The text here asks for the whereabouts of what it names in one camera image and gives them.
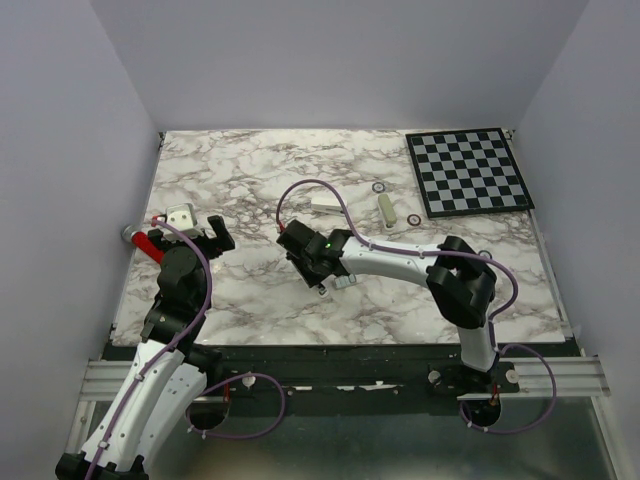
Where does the beige green stapler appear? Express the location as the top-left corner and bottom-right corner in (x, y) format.
(377, 193), (397, 229)

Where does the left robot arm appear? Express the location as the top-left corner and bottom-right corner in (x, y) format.
(55, 207), (235, 479)

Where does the white stapler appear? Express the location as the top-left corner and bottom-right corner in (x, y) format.
(310, 197), (344, 215)

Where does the red handled tool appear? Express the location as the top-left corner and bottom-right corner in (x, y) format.
(121, 225), (164, 264)

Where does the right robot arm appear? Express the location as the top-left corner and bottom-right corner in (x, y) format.
(277, 220), (497, 392)

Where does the red poker chip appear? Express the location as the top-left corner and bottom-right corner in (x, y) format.
(407, 214), (421, 226)

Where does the aluminium rail frame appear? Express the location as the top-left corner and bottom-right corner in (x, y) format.
(69, 344), (608, 453)

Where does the staple tray with staples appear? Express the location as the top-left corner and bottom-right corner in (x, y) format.
(334, 275), (357, 290)

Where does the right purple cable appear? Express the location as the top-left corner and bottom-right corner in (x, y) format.
(276, 178), (559, 436)

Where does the blue poker chip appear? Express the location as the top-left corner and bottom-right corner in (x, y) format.
(372, 182), (386, 193)

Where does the black mounting base plate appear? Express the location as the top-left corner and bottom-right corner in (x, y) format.
(102, 342), (524, 419)

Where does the black white checkerboard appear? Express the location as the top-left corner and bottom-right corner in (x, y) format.
(405, 128), (534, 219)

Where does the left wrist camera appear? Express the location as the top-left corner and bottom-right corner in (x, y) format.
(165, 202), (204, 239)

